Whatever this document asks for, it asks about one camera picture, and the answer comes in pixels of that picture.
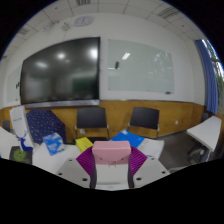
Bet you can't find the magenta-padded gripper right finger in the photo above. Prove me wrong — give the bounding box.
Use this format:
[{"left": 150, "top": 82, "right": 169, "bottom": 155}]
[{"left": 127, "top": 145, "right": 171, "bottom": 190}]

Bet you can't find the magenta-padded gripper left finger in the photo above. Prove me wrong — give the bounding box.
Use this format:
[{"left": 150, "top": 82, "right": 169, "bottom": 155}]
[{"left": 55, "top": 146, "right": 99, "bottom": 190}]

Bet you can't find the pink charger block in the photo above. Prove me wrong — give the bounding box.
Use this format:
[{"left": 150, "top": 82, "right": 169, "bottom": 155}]
[{"left": 91, "top": 140, "right": 132, "bottom": 166}]

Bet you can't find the yellow box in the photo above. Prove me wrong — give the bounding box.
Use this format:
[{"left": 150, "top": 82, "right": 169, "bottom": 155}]
[{"left": 74, "top": 136, "right": 95, "bottom": 154}]

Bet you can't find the white and blue booklet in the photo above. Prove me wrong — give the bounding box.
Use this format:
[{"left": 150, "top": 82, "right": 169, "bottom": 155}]
[{"left": 136, "top": 137, "right": 166, "bottom": 160}]

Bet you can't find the blue book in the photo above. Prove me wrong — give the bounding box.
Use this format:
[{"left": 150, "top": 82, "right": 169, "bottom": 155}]
[{"left": 110, "top": 129, "right": 146, "bottom": 150}]

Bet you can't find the blue tissue box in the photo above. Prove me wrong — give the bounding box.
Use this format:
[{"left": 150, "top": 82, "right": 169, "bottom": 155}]
[{"left": 41, "top": 131, "right": 66, "bottom": 157}]

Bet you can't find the black chair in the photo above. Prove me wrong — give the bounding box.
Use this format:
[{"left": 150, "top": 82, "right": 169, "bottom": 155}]
[
  {"left": 74, "top": 105, "right": 111, "bottom": 143},
  {"left": 1, "top": 119, "right": 12, "bottom": 133},
  {"left": 127, "top": 106, "right": 161, "bottom": 140}
]

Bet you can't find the navy dotted bag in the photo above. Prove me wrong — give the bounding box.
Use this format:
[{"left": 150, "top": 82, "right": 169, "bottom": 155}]
[{"left": 25, "top": 108, "right": 67, "bottom": 145}]

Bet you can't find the white paper bag blue deer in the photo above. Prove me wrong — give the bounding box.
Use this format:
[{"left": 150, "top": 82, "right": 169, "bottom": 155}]
[{"left": 8, "top": 105, "right": 35, "bottom": 152}]

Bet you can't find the white side table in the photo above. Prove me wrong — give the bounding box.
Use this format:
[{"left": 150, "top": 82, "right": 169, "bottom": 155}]
[{"left": 185, "top": 115, "right": 223, "bottom": 165}]

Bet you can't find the blue curtain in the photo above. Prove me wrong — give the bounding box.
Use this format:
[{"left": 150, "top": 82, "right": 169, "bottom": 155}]
[{"left": 194, "top": 38, "right": 220, "bottom": 116}]

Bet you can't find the glass wall whiteboard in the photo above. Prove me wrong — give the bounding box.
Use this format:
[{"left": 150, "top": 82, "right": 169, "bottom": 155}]
[{"left": 106, "top": 38, "right": 176, "bottom": 95}]

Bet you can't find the large black wall display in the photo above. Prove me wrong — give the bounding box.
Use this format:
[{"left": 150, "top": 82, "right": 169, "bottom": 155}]
[{"left": 19, "top": 36, "right": 102, "bottom": 109}]

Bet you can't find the round wall clock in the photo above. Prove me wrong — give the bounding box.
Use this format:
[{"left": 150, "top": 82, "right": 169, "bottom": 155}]
[{"left": 72, "top": 15, "right": 95, "bottom": 28}]

